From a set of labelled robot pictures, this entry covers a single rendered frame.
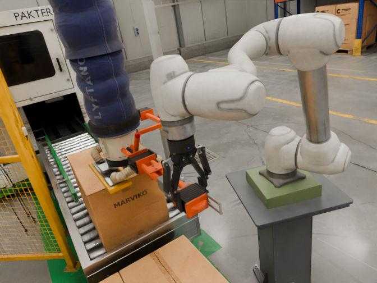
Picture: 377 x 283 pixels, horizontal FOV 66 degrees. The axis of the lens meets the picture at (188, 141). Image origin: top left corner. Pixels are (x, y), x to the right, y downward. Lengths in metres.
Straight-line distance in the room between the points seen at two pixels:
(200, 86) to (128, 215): 1.15
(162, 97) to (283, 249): 1.31
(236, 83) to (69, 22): 0.75
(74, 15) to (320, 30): 0.83
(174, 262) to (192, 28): 10.64
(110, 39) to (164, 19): 10.02
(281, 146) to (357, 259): 1.18
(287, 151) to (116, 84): 0.85
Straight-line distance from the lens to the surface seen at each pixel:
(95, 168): 1.48
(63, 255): 2.58
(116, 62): 1.21
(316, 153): 1.40
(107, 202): 1.59
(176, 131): 0.74
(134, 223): 1.72
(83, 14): 1.18
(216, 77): 0.63
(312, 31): 1.08
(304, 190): 1.56
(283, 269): 1.93
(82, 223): 2.11
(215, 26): 12.33
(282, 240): 1.77
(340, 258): 2.39
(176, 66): 0.70
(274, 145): 1.49
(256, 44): 1.07
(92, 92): 1.22
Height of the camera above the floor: 1.70
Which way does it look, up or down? 24 degrees down
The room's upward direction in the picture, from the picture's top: 10 degrees counter-clockwise
